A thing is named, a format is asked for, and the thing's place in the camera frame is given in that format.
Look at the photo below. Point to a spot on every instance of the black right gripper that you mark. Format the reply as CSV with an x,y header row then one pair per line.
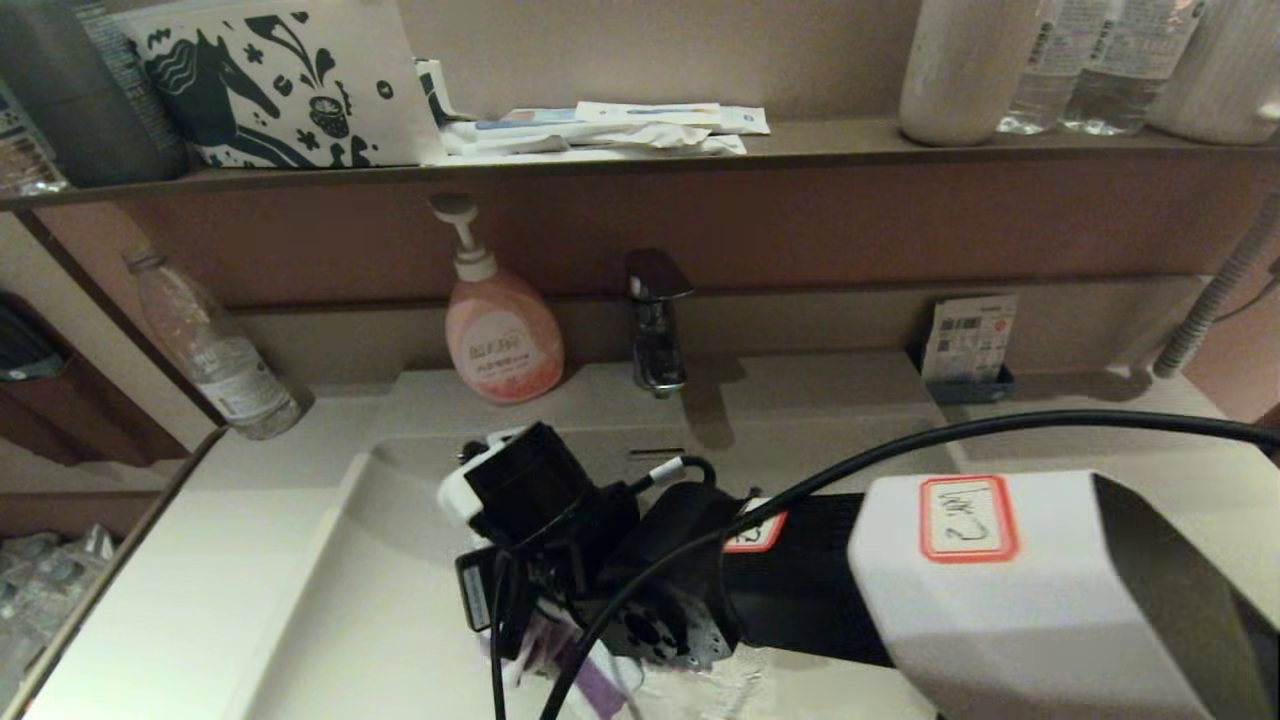
x,y
540,520

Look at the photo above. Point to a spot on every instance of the purple white striped towel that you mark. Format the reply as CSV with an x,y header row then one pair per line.
x,y
600,690

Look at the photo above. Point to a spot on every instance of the chrome lever faucet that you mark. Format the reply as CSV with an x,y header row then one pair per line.
x,y
660,345

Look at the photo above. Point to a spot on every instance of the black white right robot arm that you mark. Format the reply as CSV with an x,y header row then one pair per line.
x,y
1000,620

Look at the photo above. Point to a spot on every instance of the white ceramic sink basin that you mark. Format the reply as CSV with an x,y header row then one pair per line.
x,y
350,600

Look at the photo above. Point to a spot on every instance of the pink soap pump bottle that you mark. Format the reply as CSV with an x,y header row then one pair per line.
x,y
505,340

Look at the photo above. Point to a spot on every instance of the clear plastic water bottle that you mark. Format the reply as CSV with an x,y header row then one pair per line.
x,y
1122,80
230,380
1042,80

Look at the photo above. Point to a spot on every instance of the crumpled white plastic wrapper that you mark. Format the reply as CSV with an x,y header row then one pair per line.
x,y
600,142

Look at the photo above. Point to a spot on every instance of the teal printed sachet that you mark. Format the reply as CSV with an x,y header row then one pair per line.
x,y
522,120

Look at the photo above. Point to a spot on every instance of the white toothbrush packet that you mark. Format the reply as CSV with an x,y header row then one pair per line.
x,y
680,115

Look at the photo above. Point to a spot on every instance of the blue white folded packet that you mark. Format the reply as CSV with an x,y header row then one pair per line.
x,y
432,90

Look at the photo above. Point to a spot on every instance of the dark blue small tray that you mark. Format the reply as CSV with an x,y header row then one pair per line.
x,y
968,390

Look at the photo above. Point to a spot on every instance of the white card with QR code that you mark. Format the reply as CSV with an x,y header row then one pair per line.
x,y
970,335

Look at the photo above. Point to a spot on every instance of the white box with horse print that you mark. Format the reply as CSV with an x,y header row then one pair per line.
x,y
300,80

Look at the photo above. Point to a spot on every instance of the clear crumpled plastic bag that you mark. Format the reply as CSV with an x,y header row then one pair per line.
x,y
40,600

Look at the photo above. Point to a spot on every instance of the dark grey ribbed object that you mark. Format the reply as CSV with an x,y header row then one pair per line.
x,y
25,345

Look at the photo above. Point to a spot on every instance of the white cylindrical cup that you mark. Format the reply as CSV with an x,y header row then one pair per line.
x,y
962,70

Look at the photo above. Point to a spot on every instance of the clear jar with sachets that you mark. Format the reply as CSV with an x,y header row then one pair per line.
x,y
25,160

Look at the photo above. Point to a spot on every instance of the dark grey canister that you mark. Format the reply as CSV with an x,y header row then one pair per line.
x,y
70,90

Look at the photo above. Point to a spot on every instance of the white ribbed kettle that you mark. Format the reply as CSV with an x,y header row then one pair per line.
x,y
1222,70

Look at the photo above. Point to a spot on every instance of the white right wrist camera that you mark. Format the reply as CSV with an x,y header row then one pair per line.
x,y
455,495

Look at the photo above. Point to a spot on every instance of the brown wall shelf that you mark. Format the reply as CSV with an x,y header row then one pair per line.
x,y
850,150

